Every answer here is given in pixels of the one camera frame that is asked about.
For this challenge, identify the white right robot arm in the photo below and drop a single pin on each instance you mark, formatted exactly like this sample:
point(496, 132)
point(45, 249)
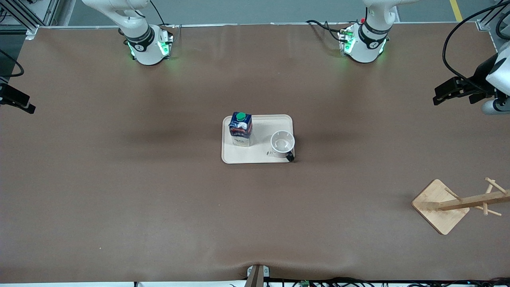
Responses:
point(145, 50)

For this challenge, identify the metal clamp bracket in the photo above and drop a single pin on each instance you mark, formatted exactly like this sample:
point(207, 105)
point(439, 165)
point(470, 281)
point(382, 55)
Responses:
point(266, 272)

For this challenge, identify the aluminium frame profile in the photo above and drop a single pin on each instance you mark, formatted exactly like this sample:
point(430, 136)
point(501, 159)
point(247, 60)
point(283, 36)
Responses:
point(24, 14)
point(484, 24)

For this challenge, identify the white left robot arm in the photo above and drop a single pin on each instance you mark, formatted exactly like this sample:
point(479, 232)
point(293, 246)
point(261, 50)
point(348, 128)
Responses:
point(364, 48)

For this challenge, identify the brown camera post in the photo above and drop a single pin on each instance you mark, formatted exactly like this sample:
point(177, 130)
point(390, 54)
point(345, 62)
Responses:
point(255, 280)

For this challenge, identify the brown table cover mat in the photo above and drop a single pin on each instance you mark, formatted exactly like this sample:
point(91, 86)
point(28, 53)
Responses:
point(119, 179)

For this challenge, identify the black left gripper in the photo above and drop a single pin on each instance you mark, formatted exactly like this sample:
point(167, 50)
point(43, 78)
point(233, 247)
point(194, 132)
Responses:
point(480, 74)

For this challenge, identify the metal table corner bracket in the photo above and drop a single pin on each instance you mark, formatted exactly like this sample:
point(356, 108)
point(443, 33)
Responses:
point(32, 32)

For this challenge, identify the wooden mug tree rack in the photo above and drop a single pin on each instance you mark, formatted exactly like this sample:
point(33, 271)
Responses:
point(438, 215)

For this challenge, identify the blue white milk carton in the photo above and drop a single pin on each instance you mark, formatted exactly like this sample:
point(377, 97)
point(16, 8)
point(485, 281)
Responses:
point(240, 133)

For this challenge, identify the cream plastic tray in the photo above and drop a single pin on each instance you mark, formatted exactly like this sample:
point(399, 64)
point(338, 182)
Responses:
point(259, 154)

